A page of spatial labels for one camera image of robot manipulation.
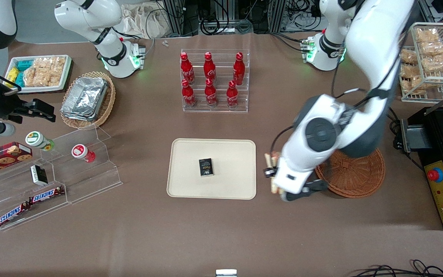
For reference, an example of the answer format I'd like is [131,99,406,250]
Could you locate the clear acrylic stepped stand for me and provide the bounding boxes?
[0,125,123,232]

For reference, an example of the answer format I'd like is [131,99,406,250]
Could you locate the red bottle white cap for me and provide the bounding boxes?
[72,144,97,164]

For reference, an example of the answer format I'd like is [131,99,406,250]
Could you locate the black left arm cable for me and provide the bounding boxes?
[271,37,406,158]

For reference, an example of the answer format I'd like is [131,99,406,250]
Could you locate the red cola bottle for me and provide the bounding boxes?
[181,80,197,108]
[205,78,218,107]
[203,52,217,82]
[180,52,195,85]
[233,52,246,86]
[226,80,240,109]

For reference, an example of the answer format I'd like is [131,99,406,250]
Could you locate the white snack tray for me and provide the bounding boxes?
[4,55,73,94]

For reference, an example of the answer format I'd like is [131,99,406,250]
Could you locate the round brown wicker basket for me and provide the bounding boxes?
[315,148,386,199]

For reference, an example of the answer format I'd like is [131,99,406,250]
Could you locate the green bottle sunflower cap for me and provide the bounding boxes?
[25,131,55,152]

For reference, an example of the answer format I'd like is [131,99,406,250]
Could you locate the small black box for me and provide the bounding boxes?
[199,158,215,177]

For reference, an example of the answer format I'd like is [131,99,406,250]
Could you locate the black floor cables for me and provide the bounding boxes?
[350,260,443,277]

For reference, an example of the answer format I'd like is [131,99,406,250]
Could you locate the red cookie box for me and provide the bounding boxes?
[0,142,33,179]

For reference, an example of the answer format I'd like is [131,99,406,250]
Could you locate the rice cracker bag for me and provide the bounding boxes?
[48,57,67,87]
[23,58,50,87]

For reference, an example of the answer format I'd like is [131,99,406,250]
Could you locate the silver foil container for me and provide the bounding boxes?
[60,103,106,122]
[63,77,109,116]

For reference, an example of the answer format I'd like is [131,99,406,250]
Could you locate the clear acrylic bottle stand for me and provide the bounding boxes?
[180,49,251,113]

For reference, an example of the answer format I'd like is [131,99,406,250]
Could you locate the black cable bundle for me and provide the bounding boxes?
[200,0,253,36]

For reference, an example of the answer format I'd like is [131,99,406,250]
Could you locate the cream plastic tray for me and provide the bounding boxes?
[167,138,257,200]

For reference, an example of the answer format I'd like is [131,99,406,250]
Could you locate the Snickers bar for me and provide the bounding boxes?
[0,203,31,228]
[28,186,65,205]

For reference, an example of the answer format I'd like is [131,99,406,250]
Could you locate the oval light wicker basket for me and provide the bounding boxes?
[60,71,116,130]

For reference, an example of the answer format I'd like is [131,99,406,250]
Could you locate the triangle sandwich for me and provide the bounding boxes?
[264,152,285,195]

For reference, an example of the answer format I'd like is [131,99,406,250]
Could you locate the black box white side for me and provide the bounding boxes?
[30,165,49,186]

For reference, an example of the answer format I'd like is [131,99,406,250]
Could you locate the fried snack bag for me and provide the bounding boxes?
[419,40,443,57]
[421,54,443,74]
[415,28,440,43]
[408,76,432,95]
[401,63,422,80]
[400,49,418,65]

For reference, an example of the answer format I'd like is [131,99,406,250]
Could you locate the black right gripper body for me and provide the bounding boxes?
[0,85,25,123]

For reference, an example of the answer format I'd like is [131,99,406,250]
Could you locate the aluminium frame post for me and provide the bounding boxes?
[269,0,286,33]
[163,0,186,37]

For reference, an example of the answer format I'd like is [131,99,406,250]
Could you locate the white wire rack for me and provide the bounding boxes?
[400,22,443,103]

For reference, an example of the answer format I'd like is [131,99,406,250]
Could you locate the beige cloth bag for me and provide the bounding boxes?
[120,2,172,39]

